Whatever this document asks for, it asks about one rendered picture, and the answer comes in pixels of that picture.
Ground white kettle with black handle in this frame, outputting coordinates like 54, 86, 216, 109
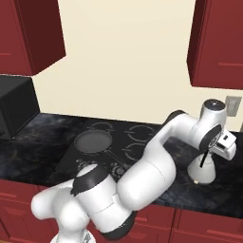
186, 148, 217, 186

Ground red drawer front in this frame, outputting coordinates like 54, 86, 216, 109
0, 178, 49, 206
170, 208, 243, 243
132, 203, 177, 234

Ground red wall cupboard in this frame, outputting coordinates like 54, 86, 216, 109
186, 0, 243, 91
0, 0, 66, 77

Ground dark grey frying pan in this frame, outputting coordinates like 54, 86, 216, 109
73, 129, 128, 166

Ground black microwave oven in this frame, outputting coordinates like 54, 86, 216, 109
0, 74, 42, 141

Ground red cupboard door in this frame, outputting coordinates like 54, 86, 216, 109
86, 221, 174, 243
0, 202, 60, 243

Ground grey wall socket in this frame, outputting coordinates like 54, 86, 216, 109
224, 95, 243, 118

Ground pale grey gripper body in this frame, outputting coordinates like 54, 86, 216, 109
211, 140, 237, 161

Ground black hob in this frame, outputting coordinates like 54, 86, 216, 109
54, 118, 166, 188

